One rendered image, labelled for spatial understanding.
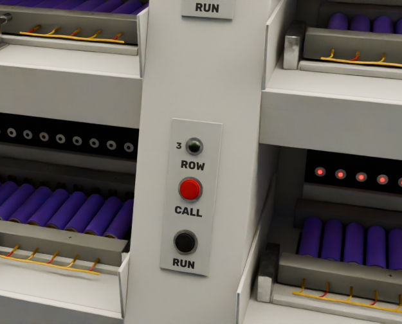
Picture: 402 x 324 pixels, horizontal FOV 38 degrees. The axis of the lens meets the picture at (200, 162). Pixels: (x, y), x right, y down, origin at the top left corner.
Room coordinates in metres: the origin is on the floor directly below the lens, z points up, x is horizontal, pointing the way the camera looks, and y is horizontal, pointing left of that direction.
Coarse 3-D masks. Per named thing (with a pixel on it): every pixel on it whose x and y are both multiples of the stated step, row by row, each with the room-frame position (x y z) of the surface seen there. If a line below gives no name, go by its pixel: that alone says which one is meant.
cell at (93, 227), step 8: (112, 200) 0.61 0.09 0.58; (120, 200) 0.61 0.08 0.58; (104, 208) 0.59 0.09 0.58; (112, 208) 0.59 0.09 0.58; (120, 208) 0.61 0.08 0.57; (96, 216) 0.58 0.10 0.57; (104, 216) 0.58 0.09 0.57; (112, 216) 0.59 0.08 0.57; (96, 224) 0.56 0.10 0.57; (104, 224) 0.57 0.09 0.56; (96, 232) 0.56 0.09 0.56; (104, 232) 0.57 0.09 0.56
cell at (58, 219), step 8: (80, 192) 0.62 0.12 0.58; (72, 200) 0.60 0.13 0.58; (80, 200) 0.61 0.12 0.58; (64, 208) 0.59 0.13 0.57; (72, 208) 0.59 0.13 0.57; (56, 216) 0.58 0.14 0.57; (64, 216) 0.58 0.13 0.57; (72, 216) 0.59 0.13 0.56; (48, 224) 0.57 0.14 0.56; (56, 224) 0.56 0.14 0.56; (64, 224) 0.57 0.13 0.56
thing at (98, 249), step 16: (0, 224) 0.55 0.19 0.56; (16, 224) 0.55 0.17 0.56; (0, 240) 0.55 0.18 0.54; (16, 240) 0.54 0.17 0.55; (32, 240) 0.54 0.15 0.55; (48, 240) 0.53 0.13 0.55; (64, 240) 0.53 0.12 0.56; (80, 240) 0.53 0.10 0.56; (96, 240) 0.53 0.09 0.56; (112, 240) 0.53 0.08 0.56; (0, 256) 0.53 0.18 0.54; (64, 256) 0.54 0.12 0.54; (80, 256) 0.53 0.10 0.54; (96, 256) 0.53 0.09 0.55; (112, 256) 0.52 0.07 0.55
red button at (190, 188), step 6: (186, 180) 0.45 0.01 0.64; (192, 180) 0.45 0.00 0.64; (180, 186) 0.45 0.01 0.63; (186, 186) 0.45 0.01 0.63; (192, 186) 0.45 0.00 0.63; (198, 186) 0.45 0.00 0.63; (180, 192) 0.45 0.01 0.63; (186, 192) 0.45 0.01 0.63; (192, 192) 0.45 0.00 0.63; (198, 192) 0.45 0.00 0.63; (186, 198) 0.45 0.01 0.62; (192, 198) 0.45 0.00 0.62
